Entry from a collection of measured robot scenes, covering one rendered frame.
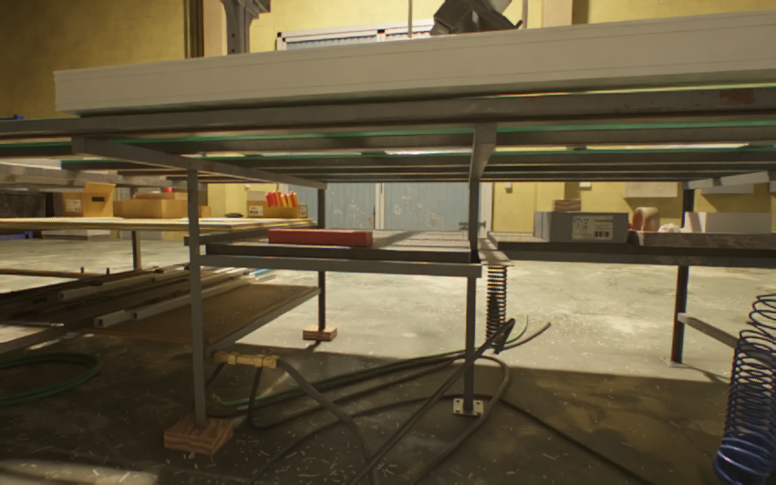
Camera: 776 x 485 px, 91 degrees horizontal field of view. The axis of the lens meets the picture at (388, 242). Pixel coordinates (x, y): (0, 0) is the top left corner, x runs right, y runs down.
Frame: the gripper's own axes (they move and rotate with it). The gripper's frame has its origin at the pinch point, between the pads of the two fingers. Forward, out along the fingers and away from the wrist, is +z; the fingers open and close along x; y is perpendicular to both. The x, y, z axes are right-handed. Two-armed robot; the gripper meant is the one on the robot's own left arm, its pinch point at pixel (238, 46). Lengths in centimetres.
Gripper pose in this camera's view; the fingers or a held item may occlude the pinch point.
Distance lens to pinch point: 75.3
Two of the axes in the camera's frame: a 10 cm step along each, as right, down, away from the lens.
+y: -9.8, -0.3, 2.2
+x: -2.2, 0.8, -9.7
